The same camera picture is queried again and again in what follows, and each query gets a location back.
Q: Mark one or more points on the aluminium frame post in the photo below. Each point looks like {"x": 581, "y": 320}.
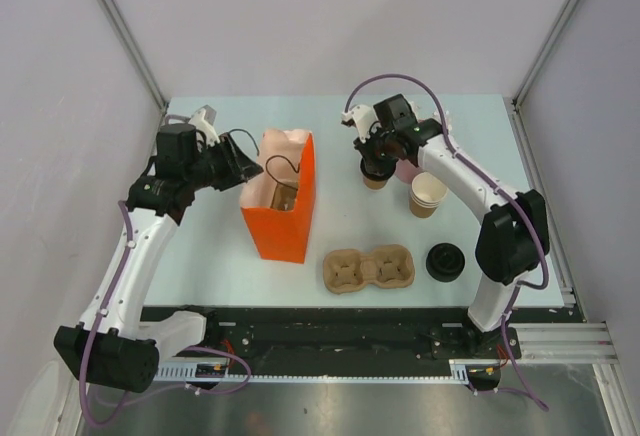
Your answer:
{"x": 133, "y": 51}
{"x": 552, "y": 39}

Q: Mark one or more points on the brown paper coffee cup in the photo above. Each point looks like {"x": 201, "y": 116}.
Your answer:
{"x": 376, "y": 183}

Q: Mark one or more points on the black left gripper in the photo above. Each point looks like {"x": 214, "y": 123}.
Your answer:
{"x": 237, "y": 163}

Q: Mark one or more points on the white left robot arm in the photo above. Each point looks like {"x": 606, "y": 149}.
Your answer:
{"x": 108, "y": 346}

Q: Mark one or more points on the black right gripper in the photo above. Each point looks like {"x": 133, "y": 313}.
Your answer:
{"x": 365, "y": 148}

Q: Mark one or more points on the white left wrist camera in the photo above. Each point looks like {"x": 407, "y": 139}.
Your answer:
{"x": 203, "y": 120}

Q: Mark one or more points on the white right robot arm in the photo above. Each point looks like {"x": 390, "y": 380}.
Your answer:
{"x": 513, "y": 242}

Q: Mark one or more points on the aluminium frame post right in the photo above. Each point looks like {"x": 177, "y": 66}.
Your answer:
{"x": 552, "y": 39}

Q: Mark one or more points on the pink straw holder cup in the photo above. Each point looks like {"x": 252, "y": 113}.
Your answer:
{"x": 407, "y": 169}

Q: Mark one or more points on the aluminium frame post left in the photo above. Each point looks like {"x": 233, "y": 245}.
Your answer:
{"x": 133, "y": 51}

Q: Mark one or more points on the stack of black lids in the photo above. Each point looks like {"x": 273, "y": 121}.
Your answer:
{"x": 445, "y": 262}

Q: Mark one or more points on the orange paper takeout bag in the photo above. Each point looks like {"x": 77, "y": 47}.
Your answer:
{"x": 287, "y": 156}

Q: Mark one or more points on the brown pulp cup carrier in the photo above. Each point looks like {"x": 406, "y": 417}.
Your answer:
{"x": 284, "y": 197}

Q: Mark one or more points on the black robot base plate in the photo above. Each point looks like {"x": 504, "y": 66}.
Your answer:
{"x": 439, "y": 333}

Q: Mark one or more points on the stack of brown paper cups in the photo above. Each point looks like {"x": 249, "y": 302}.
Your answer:
{"x": 426, "y": 194}

